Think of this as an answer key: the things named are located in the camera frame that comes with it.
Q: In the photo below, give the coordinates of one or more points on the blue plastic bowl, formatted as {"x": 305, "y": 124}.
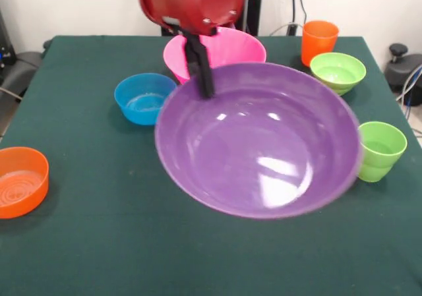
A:
{"x": 138, "y": 111}

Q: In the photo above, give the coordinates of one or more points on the orange plastic bowl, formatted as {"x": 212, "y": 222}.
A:
{"x": 19, "y": 197}

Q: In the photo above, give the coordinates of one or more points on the purple plastic bowl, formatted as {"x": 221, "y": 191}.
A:
{"x": 257, "y": 151}

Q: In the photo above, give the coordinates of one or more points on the green plastic cup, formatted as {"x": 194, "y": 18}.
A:
{"x": 382, "y": 164}

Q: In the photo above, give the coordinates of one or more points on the green plastic bowl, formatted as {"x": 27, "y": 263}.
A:
{"x": 338, "y": 78}

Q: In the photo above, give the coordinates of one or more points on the dark green tablecloth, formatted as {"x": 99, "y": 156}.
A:
{"x": 132, "y": 243}

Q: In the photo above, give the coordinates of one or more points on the grey chair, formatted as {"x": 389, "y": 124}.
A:
{"x": 19, "y": 68}

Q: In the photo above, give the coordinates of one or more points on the pink plastic bowl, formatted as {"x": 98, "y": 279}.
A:
{"x": 237, "y": 50}

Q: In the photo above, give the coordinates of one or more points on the dark equipment box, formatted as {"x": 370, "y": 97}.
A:
{"x": 5, "y": 55}

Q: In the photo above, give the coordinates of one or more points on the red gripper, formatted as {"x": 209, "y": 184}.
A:
{"x": 184, "y": 6}

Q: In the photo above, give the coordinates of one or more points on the orange plastic cup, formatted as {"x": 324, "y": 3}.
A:
{"x": 318, "y": 40}

